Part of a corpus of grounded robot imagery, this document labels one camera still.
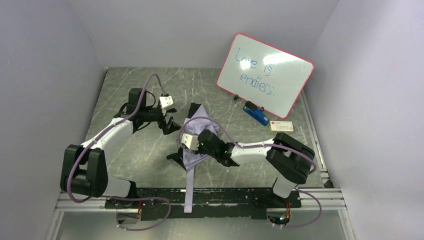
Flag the lilac and black folding umbrella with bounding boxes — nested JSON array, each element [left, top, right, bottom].
[[166, 102, 219, 214]]

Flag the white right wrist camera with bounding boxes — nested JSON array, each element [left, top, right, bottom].
[[181, 133, 199, 151]]

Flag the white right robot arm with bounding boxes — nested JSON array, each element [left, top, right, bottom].
[[166, 117, 317, 198]]

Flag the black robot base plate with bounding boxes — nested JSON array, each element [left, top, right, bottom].
[[104, 187, 302, 221]]

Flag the white paper box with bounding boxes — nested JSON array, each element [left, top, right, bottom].
[[269, 120, 294, 133]]

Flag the blue whiteboard eraser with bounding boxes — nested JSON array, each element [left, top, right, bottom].
[[243, 101, 269, 127]]

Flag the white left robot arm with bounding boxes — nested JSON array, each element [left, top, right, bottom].
[[59, 88, 181, 199]]

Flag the red framed whiteboard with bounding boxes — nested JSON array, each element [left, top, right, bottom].
[[216, 33, 315, 119]]

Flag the lilac left arm cable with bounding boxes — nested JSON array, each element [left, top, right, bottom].
[[66, 73, 172, 232]]

